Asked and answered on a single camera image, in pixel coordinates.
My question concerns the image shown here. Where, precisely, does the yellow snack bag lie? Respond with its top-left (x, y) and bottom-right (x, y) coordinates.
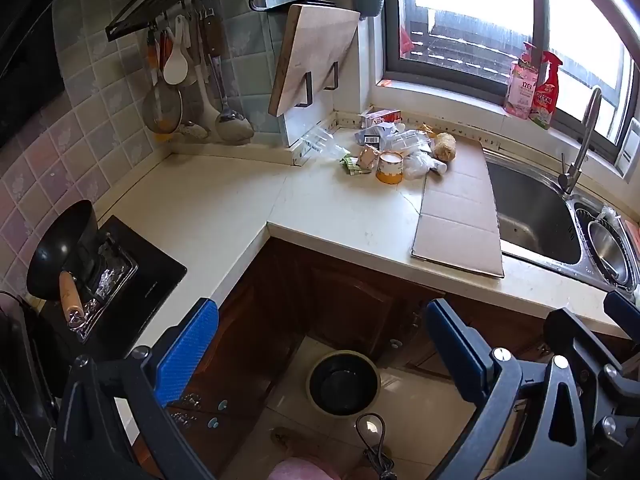
top-left (431, 132), bottom-right (458, 162)

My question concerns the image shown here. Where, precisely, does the white orange paper cup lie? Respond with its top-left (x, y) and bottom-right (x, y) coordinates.
top-left (375, 152), bottom-right (405, 185)

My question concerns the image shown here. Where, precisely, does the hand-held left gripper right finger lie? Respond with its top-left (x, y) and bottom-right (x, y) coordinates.
top-left (424, 299), bottom-right (588, 480)

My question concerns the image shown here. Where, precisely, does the small dark box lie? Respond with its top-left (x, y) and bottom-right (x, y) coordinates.
top-left (355, 127), bottom-right (383, 150)

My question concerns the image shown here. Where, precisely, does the round dark trash bin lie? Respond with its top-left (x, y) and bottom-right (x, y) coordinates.
top-left (306, 351), bottom-right (381, 417)

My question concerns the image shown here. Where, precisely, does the wooden cutting board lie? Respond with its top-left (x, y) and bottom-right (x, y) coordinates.
top-left (268, 4), bottom-right (362, 118)

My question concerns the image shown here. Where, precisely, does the white rice paddle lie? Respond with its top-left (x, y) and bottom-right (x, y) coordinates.
top-left (162, 15), bottom-right (190, 86)

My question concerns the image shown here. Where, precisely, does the white wall socket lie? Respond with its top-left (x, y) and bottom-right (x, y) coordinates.
top-left (614, 119), bottom-right (640, 178)

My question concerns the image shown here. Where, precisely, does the black cable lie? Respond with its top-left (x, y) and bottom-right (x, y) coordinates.
top-left (356, 412), bottom-right (396, 480)

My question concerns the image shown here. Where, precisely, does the clear plastic bottle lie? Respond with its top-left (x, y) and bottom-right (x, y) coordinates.
top-left (299, 127), bottom-right (352, 161)

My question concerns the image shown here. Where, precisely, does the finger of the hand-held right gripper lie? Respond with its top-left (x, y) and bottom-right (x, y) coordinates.
top-left (544, 307), bottom-right (640, 461)
top-left (603, 290), bottom-right (640, 327)

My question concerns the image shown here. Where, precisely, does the black wok wooden handle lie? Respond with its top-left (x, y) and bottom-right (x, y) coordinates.
top-left (26, 200), bottom-right (99, 322)

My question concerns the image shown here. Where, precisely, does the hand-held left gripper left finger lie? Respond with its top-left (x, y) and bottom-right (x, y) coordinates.
top-left (52, 297), bottom-right (221, 480)

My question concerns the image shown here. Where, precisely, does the red spray bottle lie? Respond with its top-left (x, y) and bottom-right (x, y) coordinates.
top-left (530, 50), bottom-right (563, 128)

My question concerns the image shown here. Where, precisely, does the steel ladle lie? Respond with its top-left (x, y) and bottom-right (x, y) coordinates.
top-left (202, 10), bottom-right (256, 142)

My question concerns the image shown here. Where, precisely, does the person's pink trouser leg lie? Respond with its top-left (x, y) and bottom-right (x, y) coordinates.
top-left (270, 457), bottom-right (336, 480)

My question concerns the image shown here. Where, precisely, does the black gas stove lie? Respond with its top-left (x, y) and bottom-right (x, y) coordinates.
top-left (37, 215), bottom-right (188, 361)

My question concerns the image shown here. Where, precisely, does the clear plastic packaging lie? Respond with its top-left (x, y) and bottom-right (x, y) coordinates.
top-left (382, 129), bottom-right (433, 155)

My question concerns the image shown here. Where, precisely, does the black range hood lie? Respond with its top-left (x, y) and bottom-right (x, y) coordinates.
top-left (0, 0), bottom-right (196, 146)

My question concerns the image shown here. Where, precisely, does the steel faucet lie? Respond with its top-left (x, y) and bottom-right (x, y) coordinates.
top-left (557, 87), bottom-right (603, 196)

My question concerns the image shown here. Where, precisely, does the stainless steel bowl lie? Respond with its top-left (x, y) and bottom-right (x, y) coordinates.
top-left (586, 217), bottom-right (632, 285)

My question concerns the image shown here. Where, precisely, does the grey window frame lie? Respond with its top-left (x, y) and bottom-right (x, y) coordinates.
top-left (382, 0), bottom-right (640, 163)

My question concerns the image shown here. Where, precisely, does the stainless steel sink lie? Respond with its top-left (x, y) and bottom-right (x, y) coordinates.
top-left (484, 147), bottom-right (640, 303)

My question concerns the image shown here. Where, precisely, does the black cutting board holder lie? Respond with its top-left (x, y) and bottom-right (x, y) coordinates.
top-left (294, 61), bottom-right (341, 108)

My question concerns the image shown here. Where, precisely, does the pink detergent pouch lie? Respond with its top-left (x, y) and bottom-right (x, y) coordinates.
top-left (504, 42), bottom-right (541, 120)

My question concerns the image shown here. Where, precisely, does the black wall rack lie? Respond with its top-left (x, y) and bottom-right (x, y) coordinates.
top-left (105, 0), bottom-right (271, 43)

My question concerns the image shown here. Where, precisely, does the metal mesh strainer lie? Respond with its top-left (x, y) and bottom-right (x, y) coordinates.
top-left (142, 30), bottom-right (183, 143)

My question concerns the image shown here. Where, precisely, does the brown cardboard sheet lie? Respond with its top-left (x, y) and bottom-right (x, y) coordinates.
top-left (411, 137), bottom-right (505, 278)

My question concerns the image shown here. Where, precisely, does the red white milk carton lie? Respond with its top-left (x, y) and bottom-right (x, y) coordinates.
top-left (359, 108), bottom-right (404, 132)

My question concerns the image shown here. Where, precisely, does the white plastic bag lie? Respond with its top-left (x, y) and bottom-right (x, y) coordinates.
top-left (402, 151), bottom-right (448, 181)

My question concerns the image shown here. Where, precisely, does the yellow slipper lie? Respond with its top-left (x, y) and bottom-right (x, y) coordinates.
top-left (270, 427), bottom-right (303, 456)

